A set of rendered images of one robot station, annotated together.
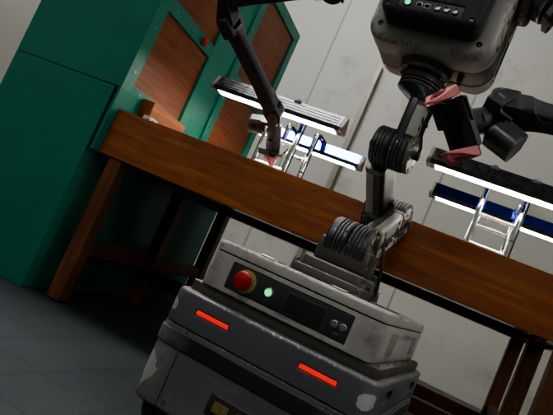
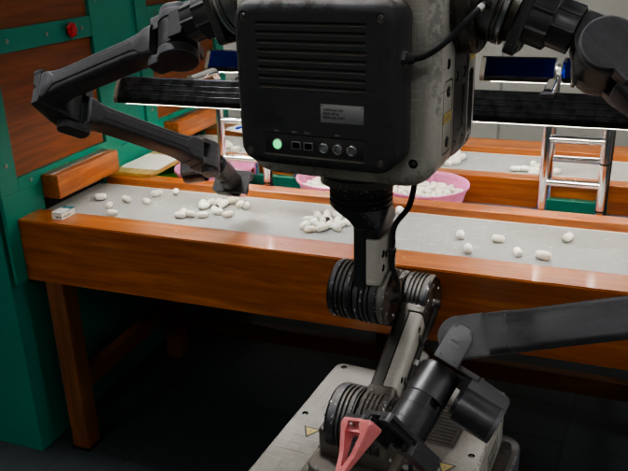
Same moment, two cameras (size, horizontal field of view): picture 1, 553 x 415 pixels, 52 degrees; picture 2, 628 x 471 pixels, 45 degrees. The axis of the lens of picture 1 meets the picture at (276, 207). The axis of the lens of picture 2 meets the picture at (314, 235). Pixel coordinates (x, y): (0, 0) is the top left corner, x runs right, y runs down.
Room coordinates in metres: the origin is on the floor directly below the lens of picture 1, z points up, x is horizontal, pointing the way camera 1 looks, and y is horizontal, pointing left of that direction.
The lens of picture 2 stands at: (0.27, -0.18, 1.47)
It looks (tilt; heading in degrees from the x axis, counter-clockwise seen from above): 22 degrees down; 2
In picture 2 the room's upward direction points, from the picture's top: 2 degrees counter-clockwise
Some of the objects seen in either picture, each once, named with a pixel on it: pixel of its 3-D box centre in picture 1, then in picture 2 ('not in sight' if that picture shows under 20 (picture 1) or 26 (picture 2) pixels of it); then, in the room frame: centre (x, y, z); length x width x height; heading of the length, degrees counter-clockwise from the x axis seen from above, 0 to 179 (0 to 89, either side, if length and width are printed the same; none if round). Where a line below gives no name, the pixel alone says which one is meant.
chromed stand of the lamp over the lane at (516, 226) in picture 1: (492, 230); (573, 171); (2.13, -0.78, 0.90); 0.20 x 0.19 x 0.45; 71
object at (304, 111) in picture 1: (278, 103); (213, 92); (2.37, 0.17, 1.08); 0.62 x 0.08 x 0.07; 71
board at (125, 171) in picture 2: not in sight; (157, 161); (2.76, 0.44, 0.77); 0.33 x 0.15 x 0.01; 161
